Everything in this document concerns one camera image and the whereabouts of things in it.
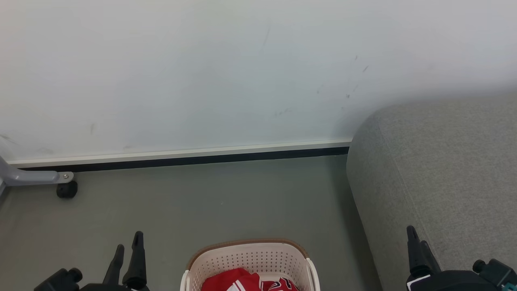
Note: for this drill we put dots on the black white-banded right gripper body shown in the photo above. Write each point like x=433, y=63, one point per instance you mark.
x=444, y=282

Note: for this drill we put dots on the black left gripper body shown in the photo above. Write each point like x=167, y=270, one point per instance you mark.
x=109, y=287

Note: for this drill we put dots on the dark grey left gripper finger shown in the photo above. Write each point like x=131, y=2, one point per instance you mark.
x=137, y=258
x=116, y=264

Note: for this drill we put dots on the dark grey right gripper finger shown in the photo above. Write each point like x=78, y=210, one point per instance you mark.
x=414, y=250
x=430, y=256

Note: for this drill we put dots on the red and white garment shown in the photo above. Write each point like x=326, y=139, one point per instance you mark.
x=242, y=283

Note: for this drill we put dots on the grey fabric sofa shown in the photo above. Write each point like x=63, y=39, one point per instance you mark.
x=444, y=173

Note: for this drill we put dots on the black caster wheel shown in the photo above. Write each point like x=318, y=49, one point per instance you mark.
x=67, y=190

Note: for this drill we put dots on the cream perforated plastic laundry basket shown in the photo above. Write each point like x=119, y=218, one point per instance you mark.
x=250, y=258

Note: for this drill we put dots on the grey metal stand leg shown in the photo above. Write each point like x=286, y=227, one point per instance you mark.
x=28, y=176

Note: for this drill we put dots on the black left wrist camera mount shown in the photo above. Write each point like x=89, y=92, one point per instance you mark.
x=60, y=281

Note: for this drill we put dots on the black teal right wrist camera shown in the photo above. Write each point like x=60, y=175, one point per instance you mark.
x=499, y=274

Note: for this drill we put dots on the white black wall baseboard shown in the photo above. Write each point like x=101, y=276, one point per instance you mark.
x=181, y=157

